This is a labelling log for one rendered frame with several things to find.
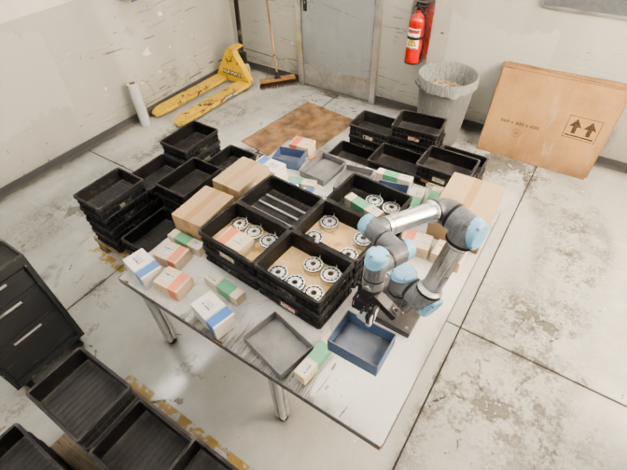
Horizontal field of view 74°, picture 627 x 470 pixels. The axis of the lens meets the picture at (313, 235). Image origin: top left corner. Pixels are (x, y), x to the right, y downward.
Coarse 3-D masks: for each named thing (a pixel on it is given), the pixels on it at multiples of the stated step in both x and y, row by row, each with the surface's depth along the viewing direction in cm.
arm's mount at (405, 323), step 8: (360, 312) 206; (400, 312) 201; (408, 312) 201; (416, 312) 202; (376, 320) 202; (384, 320) 199; (400, 320) 199; (408, 320) 199; (416, 320) 199; (392, 328) 199; (400, 328) 196; (408, 328) 196; (408, 336) 195
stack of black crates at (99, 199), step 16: (112, 176) 316; (128, 176) 315; (80, 192) 299; (96, 192) 310; (112, 192) 313; (128, 192) 299; (144, 192) 312; (80, 208) 302; (96, 208) 284; (112, 208) 293; (128, 208) 306; (144, 208) 317; (96, 224) 305; (112, 224) 298; (128, 224) 311; (112, 240) 309
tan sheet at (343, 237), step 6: (318, 222) 235; (312, 228) 231; (318, 228) 231; (342, 228) 231; (348, 228) 231; (354, 228) 231; (324, 234) 228; (330, 234) 228; (336, 234) 228; (342, 234) 228; (348, 234) 228; (354, 234) 228; (324, 240) 225; (330, 240) 225; (336, 240) 225; (342, 240) 225; (348, 240) 225; (330, 246) 222; (336, 246) 222; (342, 246) 221; (348, 246) 221; (354, 246) 221; (360, 252) 218
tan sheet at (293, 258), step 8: (296, 248) 221; (288, 256) 217; (296, 256) 217; (304, 256) 217; (272, 264) 214; (280, 264) 214; (288, 264) 214; (296, 264) 214; (288, 272) 210; (296, 272) 210; (304, 272) 210; (312, 280) 206; (328, 288) 202
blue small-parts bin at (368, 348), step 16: (352, 320) 160; (336, 336) 156; (352, 336) 157; (368, 336) 156; (384, 336) 154; (336, 352) 151; (352, 352) 145; (368, 352) 152; (384, 352) 144; (368, 368) 145
